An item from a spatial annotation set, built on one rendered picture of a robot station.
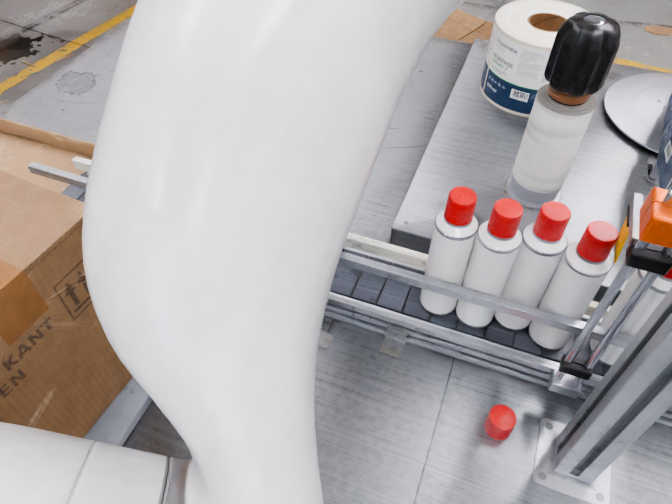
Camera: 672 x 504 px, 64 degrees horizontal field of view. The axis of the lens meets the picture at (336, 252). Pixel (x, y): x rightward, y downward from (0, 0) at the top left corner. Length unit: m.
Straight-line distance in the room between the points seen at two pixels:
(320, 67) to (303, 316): 0.08
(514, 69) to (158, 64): 0.98
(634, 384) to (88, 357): 0.57
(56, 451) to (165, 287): 0.11
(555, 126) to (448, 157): 0.23
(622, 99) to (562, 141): 0.41
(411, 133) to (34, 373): 0.82
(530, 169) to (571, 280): 0.29
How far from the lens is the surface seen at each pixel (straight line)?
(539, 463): 0.76
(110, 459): 0.27
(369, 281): 0.80
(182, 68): 0.17
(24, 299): 0.59
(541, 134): 0.87
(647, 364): 0.55
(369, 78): 0.18
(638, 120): 1.22
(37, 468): 0.26
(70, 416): 0.73
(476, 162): 1.02
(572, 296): 0.69
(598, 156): 1.11
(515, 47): 1.11
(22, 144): 1.27
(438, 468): 0.73
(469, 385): 0.78
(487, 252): 0.65
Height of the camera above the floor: 1.50
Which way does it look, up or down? 49 degrees down
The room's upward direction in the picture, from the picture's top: straight up
